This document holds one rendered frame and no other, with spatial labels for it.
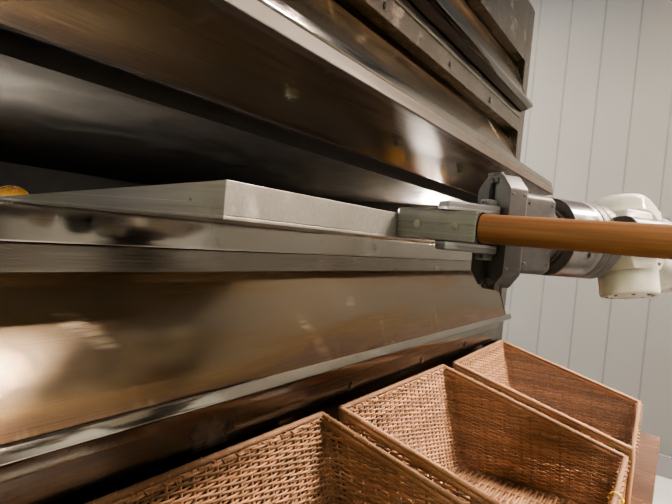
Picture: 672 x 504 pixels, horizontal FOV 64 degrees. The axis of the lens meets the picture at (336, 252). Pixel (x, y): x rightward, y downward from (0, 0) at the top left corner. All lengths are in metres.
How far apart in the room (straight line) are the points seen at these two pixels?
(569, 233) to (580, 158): 3.23
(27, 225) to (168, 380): 0.26
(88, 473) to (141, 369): 0.13
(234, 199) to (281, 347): 0.55
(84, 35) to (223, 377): 0.47
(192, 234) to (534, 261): 0.43
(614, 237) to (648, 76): 3.30
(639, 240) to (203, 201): 0.36
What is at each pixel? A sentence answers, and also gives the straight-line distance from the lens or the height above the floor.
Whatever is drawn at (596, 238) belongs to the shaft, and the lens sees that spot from 0.54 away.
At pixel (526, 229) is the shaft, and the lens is 0.55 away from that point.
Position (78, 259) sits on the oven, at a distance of 0.66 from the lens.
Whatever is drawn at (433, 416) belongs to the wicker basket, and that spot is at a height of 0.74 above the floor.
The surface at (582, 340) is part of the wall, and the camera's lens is 3.72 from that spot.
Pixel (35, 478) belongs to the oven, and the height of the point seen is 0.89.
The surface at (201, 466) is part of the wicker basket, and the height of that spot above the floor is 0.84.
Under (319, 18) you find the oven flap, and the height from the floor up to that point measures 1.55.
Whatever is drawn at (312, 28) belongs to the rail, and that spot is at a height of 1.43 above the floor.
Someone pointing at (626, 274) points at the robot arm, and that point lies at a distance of 0.71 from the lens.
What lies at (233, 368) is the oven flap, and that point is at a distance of 0.83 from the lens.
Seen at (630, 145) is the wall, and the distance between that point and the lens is 3.72.
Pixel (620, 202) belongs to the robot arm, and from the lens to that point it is 0.72.
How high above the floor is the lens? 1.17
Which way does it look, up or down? 2 degrees down
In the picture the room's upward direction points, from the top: 5 degrees clockwise
